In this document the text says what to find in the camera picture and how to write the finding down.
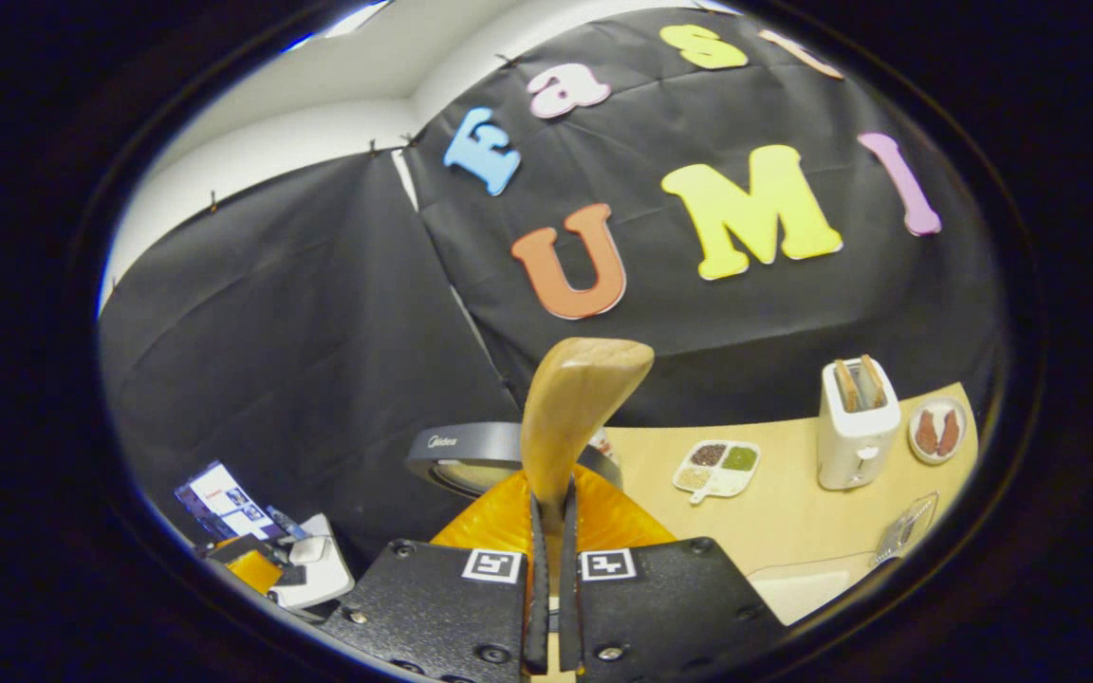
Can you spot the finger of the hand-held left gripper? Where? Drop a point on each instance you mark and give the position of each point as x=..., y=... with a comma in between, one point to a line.
x=257, y=572

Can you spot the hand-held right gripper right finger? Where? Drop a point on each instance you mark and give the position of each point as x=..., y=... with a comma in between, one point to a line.
x=569, y=588

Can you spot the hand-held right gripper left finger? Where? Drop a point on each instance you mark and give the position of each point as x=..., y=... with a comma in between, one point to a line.
x=537, y=588

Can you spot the dark grey rice cooker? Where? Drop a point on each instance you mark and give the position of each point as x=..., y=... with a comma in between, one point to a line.
x=466, y=443

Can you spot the wooden spoon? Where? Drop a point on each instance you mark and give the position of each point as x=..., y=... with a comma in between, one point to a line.
x=575, y=398

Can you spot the clear tray of rice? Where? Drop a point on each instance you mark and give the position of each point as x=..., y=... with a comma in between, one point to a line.
x=807, y=588

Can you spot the clear chopstick holder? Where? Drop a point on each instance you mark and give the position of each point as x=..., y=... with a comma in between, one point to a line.
x=907, y=531

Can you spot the blue white printed poster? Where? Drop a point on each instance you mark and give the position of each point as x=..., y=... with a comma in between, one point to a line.
x=229, y=503

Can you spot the small clear bottle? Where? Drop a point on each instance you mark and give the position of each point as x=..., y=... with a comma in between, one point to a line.
x=603, y=446

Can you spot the white divided grain dish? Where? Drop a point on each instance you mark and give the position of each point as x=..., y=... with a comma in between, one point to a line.
x=713, y=474

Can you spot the black backdrop cloth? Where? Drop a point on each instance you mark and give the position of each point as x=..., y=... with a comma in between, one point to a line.
x=319, y=313

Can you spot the white toaster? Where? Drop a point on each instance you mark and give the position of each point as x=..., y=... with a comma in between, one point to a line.
x=855, y=451

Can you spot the toast slice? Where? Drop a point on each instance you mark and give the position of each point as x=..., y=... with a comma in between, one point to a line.
x=873, y=381
x=847, y=387

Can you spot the brown meat slice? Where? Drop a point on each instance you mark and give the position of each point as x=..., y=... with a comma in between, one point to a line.
x=949, y=432
x=927, y=433

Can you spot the round white plate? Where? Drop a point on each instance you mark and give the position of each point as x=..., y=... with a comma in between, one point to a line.
x=935, y=403

